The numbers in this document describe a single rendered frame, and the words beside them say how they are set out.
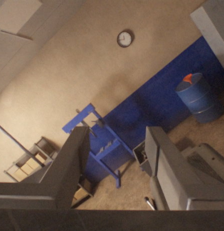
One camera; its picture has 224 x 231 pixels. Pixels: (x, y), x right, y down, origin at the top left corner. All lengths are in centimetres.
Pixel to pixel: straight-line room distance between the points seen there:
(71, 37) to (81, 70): 70
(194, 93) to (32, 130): 379
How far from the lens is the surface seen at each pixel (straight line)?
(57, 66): 395
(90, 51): 379
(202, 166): 111
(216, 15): 379
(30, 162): 456
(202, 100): 351
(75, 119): 351
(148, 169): 299
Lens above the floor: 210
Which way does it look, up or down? 13 degrees down
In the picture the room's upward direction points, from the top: 42 degrees counter-clockwise
